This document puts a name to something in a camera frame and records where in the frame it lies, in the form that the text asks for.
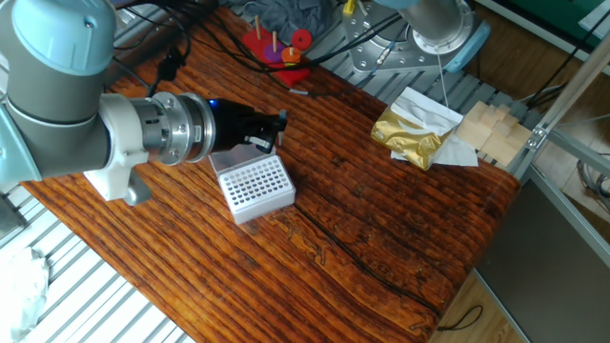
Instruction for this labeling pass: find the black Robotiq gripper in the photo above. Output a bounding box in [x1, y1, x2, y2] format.
[208, 98, 289, 154]

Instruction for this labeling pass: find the white pipette tip box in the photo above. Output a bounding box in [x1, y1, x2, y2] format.
[208, 142, 297, 226]

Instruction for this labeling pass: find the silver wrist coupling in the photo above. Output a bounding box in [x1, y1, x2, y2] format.
[131, 91, 218, 167]

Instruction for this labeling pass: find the grey cloth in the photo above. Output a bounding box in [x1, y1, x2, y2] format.
[228, 0, 337, 44]

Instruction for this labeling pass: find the gold tissue pack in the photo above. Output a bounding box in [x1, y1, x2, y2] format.
[370, 86, 480, 172]

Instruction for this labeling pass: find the wooden block puzzle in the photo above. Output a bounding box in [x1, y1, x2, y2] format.
[455, 99, 534, 168]

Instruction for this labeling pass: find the crumpled white cloth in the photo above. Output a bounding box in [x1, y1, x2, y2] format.
[0, 246, 51, 343]

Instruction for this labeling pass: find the grey panel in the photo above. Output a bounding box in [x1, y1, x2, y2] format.
[475, 178, 610, 343]

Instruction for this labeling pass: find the black cable with grey sleeve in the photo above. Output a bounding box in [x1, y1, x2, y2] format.
[188, 0, 411, 96]

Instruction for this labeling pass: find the red ring stacking toy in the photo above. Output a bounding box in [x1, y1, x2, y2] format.
[241, 14, 312, 88]

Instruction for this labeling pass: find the purple toy ring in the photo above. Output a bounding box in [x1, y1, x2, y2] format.
[264, 44, 285, 64]

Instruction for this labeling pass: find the orange toy ring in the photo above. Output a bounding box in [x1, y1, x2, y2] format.
[281, 46, 302, 67]

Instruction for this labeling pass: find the red toy ring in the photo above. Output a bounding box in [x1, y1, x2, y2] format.
[291, 28, 314, 51]

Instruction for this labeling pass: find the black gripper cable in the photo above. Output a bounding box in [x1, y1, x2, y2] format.
[112, 0, 194, 99]

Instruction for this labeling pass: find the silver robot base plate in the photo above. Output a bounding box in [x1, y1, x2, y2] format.
[341, 0, 447, 77]

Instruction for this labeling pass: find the black cord loop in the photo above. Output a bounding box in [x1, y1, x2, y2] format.
[436, 304, 485, 333]

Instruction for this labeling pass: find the aluminium frame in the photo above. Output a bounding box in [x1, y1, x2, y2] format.
[507, 32, 610, 268]

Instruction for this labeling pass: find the grey cable coil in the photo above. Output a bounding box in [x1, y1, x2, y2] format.
[575, 154, 610, 213]

